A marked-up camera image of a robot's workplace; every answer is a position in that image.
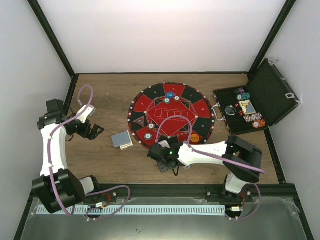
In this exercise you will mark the blue backed card deck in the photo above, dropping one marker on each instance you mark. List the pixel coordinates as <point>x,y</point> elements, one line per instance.
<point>121,138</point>

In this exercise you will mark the teal poker chip stack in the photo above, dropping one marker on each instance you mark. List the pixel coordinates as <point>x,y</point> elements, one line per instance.
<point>148,136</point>

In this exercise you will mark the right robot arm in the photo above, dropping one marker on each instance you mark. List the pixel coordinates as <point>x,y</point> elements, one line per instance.
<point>241,158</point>

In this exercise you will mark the purple white chip stack in case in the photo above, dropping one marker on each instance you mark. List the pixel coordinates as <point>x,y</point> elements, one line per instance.
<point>252,117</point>

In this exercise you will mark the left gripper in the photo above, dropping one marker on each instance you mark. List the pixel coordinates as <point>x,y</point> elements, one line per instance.
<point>92,136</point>

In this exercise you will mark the card deck in case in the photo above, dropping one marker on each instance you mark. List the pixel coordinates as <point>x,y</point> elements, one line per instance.
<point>247,107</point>

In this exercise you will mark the orange chip stack in case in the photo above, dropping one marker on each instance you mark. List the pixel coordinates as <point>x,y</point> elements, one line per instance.
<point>259,124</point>

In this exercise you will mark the teal chip stack in case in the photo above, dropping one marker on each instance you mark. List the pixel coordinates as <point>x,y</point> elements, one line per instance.
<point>243,96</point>

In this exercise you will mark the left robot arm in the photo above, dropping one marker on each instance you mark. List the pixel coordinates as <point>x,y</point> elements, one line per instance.
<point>57,187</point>

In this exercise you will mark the orange big blind button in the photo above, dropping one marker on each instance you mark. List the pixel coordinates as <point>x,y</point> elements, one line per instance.
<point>195,138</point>

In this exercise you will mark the light blue slotted cable duct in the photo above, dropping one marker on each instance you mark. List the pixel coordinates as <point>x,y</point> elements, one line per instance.
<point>152,210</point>

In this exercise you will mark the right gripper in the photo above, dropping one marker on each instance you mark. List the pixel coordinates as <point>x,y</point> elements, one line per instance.
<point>162,167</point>

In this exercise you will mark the round dealer button in case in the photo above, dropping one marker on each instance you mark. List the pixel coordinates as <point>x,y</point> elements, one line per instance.
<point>230,110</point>

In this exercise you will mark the round red black poker mat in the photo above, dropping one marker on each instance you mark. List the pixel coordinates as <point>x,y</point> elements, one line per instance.
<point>174,122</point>

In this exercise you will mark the blue small blind button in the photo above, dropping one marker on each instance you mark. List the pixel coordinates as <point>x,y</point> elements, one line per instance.
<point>170,94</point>

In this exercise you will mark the brown poker chip stack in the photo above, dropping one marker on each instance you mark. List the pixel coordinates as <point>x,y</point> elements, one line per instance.
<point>151,126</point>

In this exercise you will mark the white card box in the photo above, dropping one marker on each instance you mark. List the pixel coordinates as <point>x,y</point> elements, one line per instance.
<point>126,146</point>

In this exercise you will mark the black poker case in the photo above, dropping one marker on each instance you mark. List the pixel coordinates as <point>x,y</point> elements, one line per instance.
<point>270,95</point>

